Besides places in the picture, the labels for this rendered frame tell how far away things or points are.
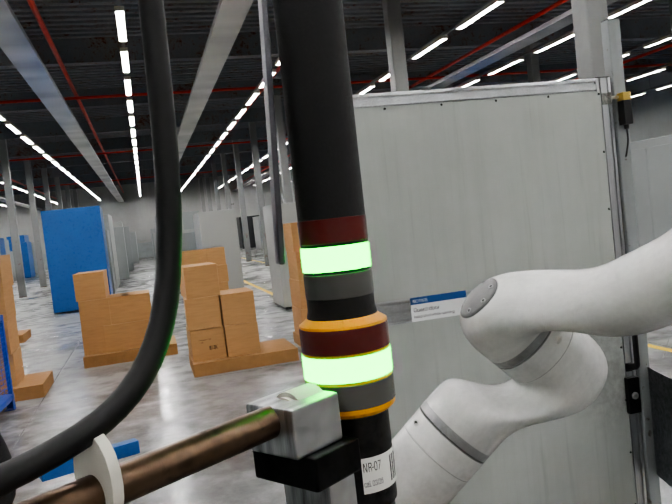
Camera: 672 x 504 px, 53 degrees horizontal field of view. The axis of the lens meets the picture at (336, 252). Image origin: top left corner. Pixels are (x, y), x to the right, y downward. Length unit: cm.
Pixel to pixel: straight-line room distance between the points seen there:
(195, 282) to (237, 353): 95
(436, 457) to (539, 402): 16
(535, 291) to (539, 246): 151
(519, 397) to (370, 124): 138
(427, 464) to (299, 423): 71
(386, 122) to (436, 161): 21
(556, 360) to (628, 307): 15
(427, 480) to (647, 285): 40
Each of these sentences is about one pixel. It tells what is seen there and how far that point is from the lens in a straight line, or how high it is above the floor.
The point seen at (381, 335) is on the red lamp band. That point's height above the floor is 156.
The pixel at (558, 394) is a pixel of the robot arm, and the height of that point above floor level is 134.
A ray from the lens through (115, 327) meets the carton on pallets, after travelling 958.
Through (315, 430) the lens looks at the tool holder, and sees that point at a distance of 30.
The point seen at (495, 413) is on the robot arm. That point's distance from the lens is 99.
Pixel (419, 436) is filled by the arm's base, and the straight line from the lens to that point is 100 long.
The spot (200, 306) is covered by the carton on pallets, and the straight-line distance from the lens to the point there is 786.
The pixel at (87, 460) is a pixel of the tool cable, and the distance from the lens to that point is 26.
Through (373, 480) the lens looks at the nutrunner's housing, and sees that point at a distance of 34.
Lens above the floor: 162
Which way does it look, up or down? 3 degrees down
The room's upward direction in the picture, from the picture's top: 6 degrees counter-clockwise
